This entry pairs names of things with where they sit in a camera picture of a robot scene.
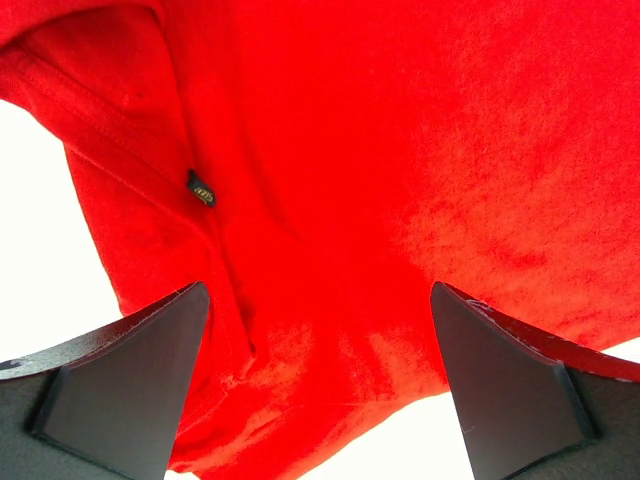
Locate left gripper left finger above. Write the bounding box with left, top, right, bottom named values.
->
left=1, top=282, right=210, bottom=480

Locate red t shirt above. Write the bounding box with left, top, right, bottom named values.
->
left=1, top=1, right=639, bottom=479

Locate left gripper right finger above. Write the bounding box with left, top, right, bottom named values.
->
left=431, top=282, right=639, bottom=480

